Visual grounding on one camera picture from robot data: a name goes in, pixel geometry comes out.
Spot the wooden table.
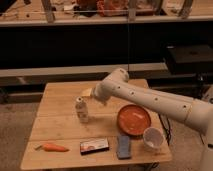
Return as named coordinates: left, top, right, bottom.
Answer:
left=21, top=81, right=172, bottom=171

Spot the orange plate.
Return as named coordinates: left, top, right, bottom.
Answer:
left=117, top=104, right=151, bottom=136

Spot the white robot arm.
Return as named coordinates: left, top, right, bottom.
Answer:
left=81, top=68, right=213, bottom=171

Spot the blue sponge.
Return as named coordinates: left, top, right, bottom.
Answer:
left=116, top=135, right=131, bottom=159

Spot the orange carrot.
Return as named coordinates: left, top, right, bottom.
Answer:
left=36, top=143, right=69, bottom=152

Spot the small white bottle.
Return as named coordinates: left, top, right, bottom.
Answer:
left=75, top=97, right=89, bottom=123

